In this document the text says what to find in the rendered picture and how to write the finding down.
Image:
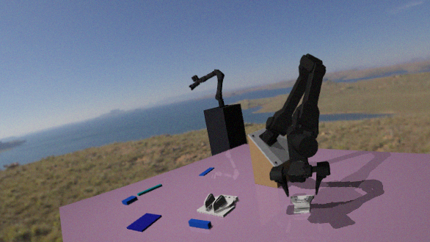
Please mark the small blue block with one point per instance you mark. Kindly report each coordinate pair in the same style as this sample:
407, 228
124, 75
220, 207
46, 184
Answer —
129, 200

